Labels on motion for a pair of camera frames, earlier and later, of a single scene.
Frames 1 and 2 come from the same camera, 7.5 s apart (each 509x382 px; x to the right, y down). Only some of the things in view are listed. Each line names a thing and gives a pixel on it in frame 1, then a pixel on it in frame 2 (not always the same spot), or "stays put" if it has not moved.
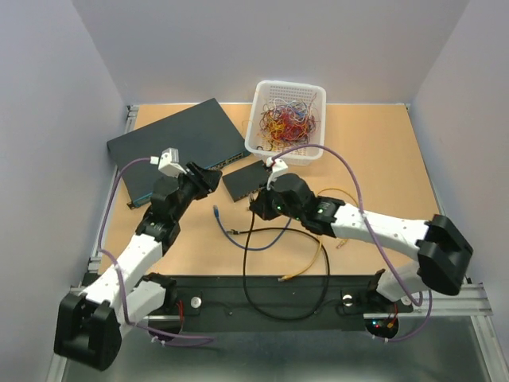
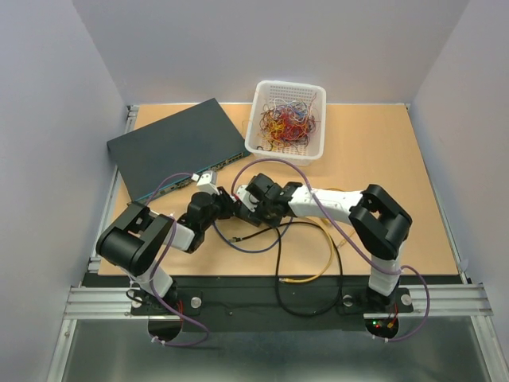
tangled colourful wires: (285, 123) stays put
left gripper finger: (211, 179) → (234, 210)
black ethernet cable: (245, 257) → (310, 224)
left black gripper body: (188, 190) → (218, 212)
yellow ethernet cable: (310, 266) → (326, 227)
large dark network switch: (203, 134) stays put
